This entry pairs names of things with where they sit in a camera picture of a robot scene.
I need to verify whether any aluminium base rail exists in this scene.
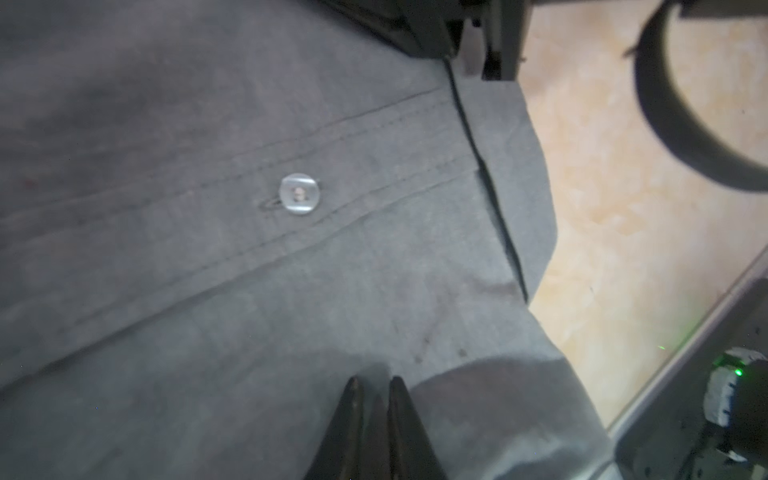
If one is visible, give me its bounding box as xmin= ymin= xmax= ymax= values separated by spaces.
xmin=594 ymin=251 xmax=767 ymax=479

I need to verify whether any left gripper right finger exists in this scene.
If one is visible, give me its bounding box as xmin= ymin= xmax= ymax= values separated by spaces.
xmin=387 ymin=376 xmax=447 ymax=480

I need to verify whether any right black corrugated cable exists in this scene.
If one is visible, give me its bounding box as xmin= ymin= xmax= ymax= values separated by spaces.
xmin=623 ymin=0 xmax=768 ymax=194

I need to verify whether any grey long sleeve shirt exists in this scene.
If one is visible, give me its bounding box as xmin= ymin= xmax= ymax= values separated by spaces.
xmin=1 ymin=1 xmax=616 ymax=479

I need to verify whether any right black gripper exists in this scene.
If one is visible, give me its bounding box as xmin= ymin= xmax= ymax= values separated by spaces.
xmin=324 ymin=0 xmax=533 ymax=81

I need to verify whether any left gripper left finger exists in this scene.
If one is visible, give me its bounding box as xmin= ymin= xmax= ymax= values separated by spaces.
xmin=304 ymin=377 xmax=365 ymax=480

